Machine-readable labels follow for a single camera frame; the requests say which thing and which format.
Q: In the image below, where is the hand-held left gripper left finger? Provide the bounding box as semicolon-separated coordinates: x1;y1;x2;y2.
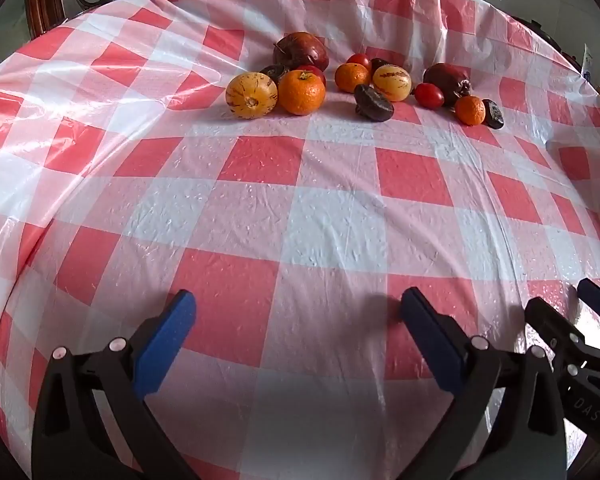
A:
30;289;201;480

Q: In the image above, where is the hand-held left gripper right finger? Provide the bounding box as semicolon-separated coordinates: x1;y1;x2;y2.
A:
400;287;568;480

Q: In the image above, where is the large yellow striped pepino melon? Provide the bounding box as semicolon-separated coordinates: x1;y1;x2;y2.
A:
225;72;279;120

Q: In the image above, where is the medium mandarin orange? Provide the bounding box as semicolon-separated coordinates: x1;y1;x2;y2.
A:
334;61;372;94

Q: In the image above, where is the large mandarin orange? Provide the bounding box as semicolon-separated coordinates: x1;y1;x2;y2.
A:
277;69;327;116

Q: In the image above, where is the mottled red apple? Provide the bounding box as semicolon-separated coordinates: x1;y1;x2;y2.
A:
272;31;330;72

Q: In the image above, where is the red white checkered tablecloth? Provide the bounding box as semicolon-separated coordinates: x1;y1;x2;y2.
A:
0;0;600;480

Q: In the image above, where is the small mandarin orange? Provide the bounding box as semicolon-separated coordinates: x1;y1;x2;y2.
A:
454;95;487;127

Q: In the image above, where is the white carton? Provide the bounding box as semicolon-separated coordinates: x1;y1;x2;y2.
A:
580;42;595;81

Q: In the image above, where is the dark red apple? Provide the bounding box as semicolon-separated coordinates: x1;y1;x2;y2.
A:
422;62;472;107

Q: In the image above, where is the small yellow striped pepino melon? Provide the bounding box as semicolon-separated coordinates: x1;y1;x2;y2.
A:
372;64;413;103

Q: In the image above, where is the brown wooden cabinet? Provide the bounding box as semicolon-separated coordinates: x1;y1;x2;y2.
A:
24;0;63;41

